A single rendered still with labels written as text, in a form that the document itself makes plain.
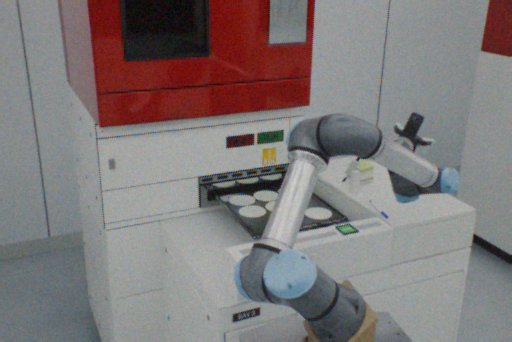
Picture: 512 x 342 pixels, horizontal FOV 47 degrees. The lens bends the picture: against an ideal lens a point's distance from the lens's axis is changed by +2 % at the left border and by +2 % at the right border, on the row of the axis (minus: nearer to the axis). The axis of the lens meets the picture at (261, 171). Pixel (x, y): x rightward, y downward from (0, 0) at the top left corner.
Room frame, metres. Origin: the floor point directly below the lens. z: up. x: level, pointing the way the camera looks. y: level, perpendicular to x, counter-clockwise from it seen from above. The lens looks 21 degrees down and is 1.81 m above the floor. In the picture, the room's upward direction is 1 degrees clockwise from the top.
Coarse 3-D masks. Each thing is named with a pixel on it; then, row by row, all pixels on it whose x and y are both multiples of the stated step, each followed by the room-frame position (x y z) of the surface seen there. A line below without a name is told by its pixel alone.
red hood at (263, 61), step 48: (96, 0) 1.87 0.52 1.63; (144, 0) 1.94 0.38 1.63; (192, 0) 2.01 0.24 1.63; (240, 0) 2.08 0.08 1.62; (288, 0) 2.15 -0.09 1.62; (96, 48) 1.86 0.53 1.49; (144, 48) 1.93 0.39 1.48; (192, 48) 2.01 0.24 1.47; (240, 48) 2.08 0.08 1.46; (288, 48) 2.16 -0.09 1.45; (96, 96) 1.87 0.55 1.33; (144, 96) 1.92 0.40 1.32; (192, 96) 2.00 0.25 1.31; (240, 96) 2.08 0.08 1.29; (288, 96) 2.16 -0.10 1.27
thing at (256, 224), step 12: (252, 192) 2.09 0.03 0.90; (276, 192) 2.10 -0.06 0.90; (228, 204) 1.97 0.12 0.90; (252, 204) 1.98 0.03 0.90; (264, 204) 1.98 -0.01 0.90; (312, 204) 1.99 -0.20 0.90; (324, 204) 1.99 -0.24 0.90; (240, 216) 1.87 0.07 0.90; (264, 216) 1.87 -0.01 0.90; (336, 216) 1.89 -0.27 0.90; (252, 228) 1.78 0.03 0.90; (264, 228) 1.78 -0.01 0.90
